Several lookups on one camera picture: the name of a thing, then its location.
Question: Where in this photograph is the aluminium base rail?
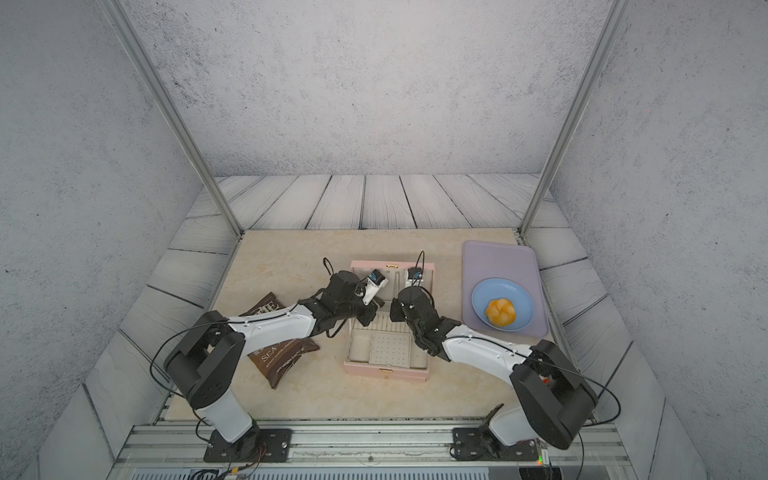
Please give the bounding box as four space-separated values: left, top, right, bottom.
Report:
115 419 630 473

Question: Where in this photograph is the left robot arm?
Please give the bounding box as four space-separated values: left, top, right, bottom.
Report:
163 270 388 445

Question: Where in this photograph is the silver right frame post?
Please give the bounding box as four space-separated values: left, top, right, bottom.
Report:
518 0 631 238

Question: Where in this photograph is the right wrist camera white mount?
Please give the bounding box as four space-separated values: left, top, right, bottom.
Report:
405 266 424 288

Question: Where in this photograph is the blue plate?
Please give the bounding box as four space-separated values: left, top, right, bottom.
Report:
470 278 536 332

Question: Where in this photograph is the brown kettle chips bag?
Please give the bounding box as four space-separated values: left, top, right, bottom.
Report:
242 292 320 390

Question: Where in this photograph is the pink jewelry box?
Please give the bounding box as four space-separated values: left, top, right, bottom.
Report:
344 260 435 382

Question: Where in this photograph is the yellow braided bread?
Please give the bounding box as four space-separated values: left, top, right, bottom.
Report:
485 298 517 328

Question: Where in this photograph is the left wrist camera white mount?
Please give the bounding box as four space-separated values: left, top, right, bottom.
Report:
362 269 388 305

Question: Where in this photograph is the silver frame post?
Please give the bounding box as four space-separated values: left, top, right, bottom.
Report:
98 0 244 239
518 0 631 238

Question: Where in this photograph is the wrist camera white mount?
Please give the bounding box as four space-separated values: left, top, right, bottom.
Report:
362 269 388 305
405 266 424 288

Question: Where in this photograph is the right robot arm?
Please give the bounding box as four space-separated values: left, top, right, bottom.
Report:
390 286 598 458

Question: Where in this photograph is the silver left frame post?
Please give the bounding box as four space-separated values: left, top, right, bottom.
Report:
98 0 244 239

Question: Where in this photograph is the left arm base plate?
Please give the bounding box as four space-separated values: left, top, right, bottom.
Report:
203 426 293 464

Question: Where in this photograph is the lilac tray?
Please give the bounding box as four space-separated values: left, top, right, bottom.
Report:
462 241 549 338

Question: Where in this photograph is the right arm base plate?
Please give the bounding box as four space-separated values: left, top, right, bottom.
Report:
449 427 540 462

